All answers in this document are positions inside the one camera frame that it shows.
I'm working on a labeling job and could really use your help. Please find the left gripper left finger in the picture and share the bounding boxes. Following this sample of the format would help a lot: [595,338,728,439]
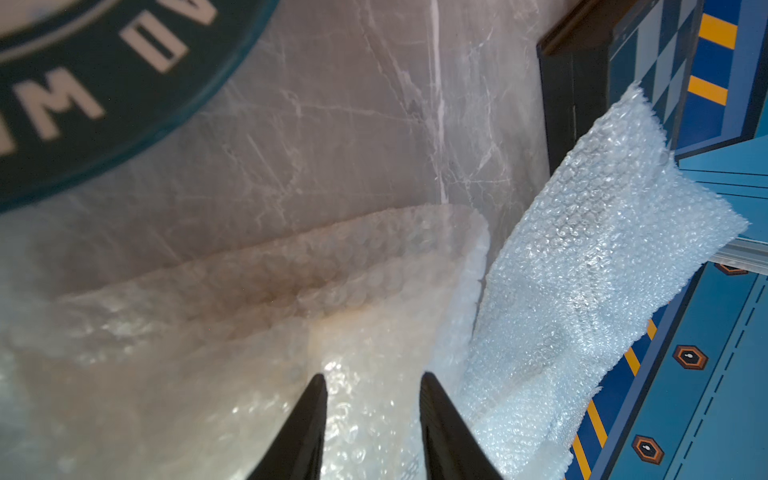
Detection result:
[246,374,328,480]

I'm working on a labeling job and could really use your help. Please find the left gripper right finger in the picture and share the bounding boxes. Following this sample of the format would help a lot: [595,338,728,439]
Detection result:
[419,372,502,480]

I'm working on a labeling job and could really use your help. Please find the bubble white blue plate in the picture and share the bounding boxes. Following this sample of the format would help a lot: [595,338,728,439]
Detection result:
[1,1,276,211]

